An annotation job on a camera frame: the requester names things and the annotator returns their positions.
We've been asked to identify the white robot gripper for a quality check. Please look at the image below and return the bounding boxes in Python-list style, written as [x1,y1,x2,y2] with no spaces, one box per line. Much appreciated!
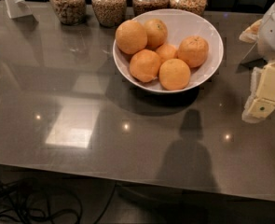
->
[239,2,275,123]

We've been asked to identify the white ceramic bowl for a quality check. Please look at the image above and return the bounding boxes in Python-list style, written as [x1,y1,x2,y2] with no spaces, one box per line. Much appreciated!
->
[113,8,224,94]

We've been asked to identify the orange at bowl back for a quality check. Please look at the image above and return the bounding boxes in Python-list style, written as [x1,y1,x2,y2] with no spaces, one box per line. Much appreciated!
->
[144,19,168,49]

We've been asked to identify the small orange in middle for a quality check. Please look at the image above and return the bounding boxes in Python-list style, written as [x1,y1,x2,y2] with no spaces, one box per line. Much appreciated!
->
[156,44,177,63]

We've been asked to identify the large orange back left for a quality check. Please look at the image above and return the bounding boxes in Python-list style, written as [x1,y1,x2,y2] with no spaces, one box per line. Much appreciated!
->
[116,20,147,55]

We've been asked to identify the glass jar far left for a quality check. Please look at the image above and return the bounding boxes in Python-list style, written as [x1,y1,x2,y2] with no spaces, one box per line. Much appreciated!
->
[49,0,86,25]

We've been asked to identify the white stand top left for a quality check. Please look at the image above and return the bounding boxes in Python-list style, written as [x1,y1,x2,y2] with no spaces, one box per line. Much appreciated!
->
[5,0,32,19]

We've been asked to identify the black floor cables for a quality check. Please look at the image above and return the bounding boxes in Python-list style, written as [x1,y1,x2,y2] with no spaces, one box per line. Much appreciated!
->
[0,175,117,224]

